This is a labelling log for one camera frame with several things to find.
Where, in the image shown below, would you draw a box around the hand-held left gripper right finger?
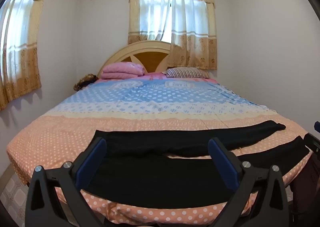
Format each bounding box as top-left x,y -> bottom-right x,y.
208,137 -> 290,227

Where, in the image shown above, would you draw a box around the dark maroon cloth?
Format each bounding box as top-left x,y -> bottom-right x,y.
289,153 -> 320,217

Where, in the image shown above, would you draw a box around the wooden arched headboard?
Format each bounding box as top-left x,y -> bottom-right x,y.
97,40 -> 173,78

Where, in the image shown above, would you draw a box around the brown furry plush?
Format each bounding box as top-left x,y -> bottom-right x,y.
73,74 -> 97,91

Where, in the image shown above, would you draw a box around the striped pillow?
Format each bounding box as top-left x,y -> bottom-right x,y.
162,67 -> 210,79

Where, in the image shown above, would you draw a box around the beige floral window curtain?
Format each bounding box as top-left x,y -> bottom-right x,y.
0,0 -> 52,111
128,0 -> 217,70

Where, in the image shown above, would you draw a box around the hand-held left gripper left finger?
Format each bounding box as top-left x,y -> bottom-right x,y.
24,137 -> 108,227

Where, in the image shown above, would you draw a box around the folded pink blanket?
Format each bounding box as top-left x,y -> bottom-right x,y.
102,62 -> 148,80

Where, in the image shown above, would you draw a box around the polka dot bed sheet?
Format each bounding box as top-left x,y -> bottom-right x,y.
6,77 -> 313,226

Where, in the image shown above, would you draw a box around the black pants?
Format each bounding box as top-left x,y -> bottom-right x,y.
85,120 -> 310,209

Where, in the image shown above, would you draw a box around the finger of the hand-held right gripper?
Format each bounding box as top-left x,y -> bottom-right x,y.
303,133 -> 320,155

